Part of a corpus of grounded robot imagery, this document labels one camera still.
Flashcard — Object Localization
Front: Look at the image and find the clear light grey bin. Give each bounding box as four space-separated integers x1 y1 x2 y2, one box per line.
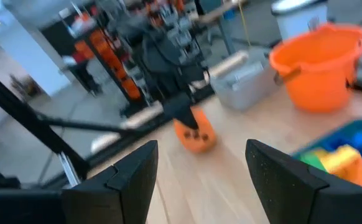
210 46 283 112

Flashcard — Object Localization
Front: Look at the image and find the white trash bin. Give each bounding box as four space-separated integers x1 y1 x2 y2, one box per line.
270 0 329 42

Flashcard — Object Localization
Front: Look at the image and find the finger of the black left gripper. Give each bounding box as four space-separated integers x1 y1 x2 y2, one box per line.
162 92 200 131

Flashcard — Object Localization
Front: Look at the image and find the orange foam die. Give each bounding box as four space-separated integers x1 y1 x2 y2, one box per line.
172 105 218 154

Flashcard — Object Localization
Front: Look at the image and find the yellow cable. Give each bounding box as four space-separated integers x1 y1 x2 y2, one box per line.
237 0 253 48

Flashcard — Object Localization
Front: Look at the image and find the teal plastic bin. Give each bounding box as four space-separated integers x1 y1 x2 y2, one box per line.
292 119 362 192

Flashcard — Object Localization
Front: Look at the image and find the yellow peg block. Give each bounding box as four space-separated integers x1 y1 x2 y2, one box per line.
313 144 362 183

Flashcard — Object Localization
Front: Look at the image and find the silver aluminium bracket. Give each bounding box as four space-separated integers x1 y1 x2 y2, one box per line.
58 151 83 188

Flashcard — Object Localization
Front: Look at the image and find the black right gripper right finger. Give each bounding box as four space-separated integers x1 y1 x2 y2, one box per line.
244 139 362 224

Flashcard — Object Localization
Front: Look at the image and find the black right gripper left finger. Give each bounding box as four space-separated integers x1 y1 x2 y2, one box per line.
0 139 159 224

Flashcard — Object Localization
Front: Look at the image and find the black aluminium table frame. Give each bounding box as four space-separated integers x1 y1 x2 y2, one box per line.
0 65 215 189

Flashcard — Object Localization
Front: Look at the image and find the orange pumpkin bucket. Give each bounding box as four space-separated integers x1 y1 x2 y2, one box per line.
269 23 362 114

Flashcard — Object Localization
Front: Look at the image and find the shelf rack with parts bins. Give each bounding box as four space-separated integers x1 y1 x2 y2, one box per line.
40 0 208 108

